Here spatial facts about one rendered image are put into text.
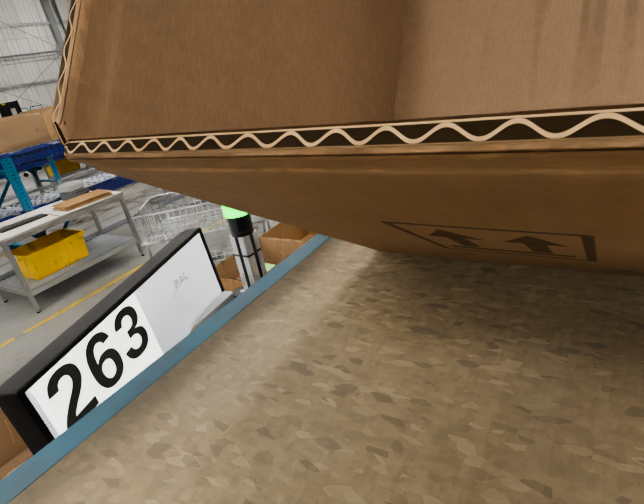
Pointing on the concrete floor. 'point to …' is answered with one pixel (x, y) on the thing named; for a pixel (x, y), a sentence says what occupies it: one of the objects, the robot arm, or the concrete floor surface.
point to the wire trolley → (183, 221)
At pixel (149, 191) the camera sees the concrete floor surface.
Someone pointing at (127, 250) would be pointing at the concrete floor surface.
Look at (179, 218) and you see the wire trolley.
